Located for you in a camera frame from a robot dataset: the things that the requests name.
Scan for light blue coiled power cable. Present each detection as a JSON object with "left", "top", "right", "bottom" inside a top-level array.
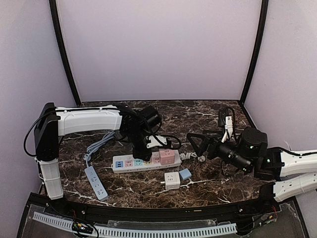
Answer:
[{"left": 83, "top": 131, "right": 117, "bottom": 169}]

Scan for black right frame post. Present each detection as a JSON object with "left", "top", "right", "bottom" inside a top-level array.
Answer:
[{"left": 239, "top": 0, "right": 269, "bottom": 107}]

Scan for white strip cord with plug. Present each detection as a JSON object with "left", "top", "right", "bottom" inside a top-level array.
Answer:
[{"left": 179, "top": 151, "right": 206, "bottom": 162}]

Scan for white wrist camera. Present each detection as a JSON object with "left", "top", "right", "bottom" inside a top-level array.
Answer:
[
  {"left": 146, "top": 135, "right": 168, "bottom": 149},
  {"left": 221, "top": 116, "right": 233, "bottom": 143}
]

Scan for pink cube socket adapter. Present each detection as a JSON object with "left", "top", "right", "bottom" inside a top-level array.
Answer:
[{"left": 159, "top": 149, "right": 175, "bottom": 165}]

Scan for white cube socket adapter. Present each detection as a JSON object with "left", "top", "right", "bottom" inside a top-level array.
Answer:
[{"left": 160, "top": 172, "right": 181, "bottom": 190}]

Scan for black front frame rail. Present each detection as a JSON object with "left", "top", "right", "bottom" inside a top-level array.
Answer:
[{"left": 27, "top": 193, "right": 282, "bottom": 224}]

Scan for black frame post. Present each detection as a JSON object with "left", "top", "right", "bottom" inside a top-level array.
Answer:
[
  {"left": 239, "top": 0, "right": 269, "bottom": 107},
  {"left": 49, "top": 0, "right": 81, "bottom": 106}
]

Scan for white slotted cable duct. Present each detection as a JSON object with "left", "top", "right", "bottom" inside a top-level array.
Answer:
[{"left": 32, "top": 212, "right": 237, "bottom": 238}]

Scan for black left frame post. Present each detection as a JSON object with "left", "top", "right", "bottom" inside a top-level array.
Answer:
[{"left": 49, "top": 0, "right": 81, "bottom": 106}]

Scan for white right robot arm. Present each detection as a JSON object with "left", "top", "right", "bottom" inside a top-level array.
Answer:
[{"left": 187, "top": 127, "right": 317, "bottom": 202}]

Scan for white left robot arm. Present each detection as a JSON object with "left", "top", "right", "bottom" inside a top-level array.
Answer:
[{"left": 23, "top": 103, "right": 167, "bottom": 200}]

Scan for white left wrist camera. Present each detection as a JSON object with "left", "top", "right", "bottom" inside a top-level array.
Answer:
[{"left": 146, "top": 135, "right": 168, "bottom": 149}]

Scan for small blue charger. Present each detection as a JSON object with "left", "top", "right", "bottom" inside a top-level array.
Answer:
[{"left": 179, "top": 168, "right": 192, "bottom": 181}]

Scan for white multicolour power strip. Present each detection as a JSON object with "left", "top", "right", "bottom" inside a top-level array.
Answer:
[{"left": 112, "top": 150, "right": 181, "bottom": 174}]

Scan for blue small power strip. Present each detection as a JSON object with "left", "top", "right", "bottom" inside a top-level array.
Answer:
[{"left": 84, "top": 166, "right": 108, "bottom": 201}]

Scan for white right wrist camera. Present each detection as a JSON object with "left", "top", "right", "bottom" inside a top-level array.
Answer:
[{"left": 221, "top": 116, "right": 233, "bottom": 143}]

